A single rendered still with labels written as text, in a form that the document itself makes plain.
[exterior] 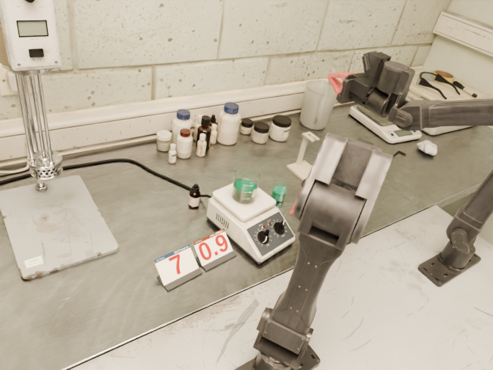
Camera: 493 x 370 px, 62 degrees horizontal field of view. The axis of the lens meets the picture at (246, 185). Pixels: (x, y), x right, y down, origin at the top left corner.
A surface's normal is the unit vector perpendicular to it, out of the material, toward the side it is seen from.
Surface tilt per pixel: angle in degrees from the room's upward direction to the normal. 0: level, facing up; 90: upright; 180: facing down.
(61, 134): 90
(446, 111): 85
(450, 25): 90
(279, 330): 89
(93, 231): 0
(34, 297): 0
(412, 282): 0
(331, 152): 40
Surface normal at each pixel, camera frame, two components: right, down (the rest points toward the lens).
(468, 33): -0.81, 0.23
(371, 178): -0.14, -0.29
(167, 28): 0.55, 0.57
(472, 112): -0.63, 0.33
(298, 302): -0.41, 0.47
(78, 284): 0.16, -0.79
